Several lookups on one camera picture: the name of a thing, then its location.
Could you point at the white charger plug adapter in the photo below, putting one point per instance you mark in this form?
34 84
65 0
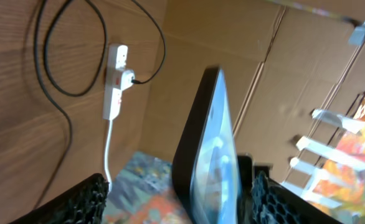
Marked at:
127 78

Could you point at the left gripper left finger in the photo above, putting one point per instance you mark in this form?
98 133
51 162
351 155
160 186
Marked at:
84 203

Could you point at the white power strip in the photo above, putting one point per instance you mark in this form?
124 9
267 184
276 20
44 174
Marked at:
116 64

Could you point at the Samsung Galaxy smartphone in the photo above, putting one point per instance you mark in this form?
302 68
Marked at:
205 172

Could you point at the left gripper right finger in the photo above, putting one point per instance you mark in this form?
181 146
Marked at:
273 203

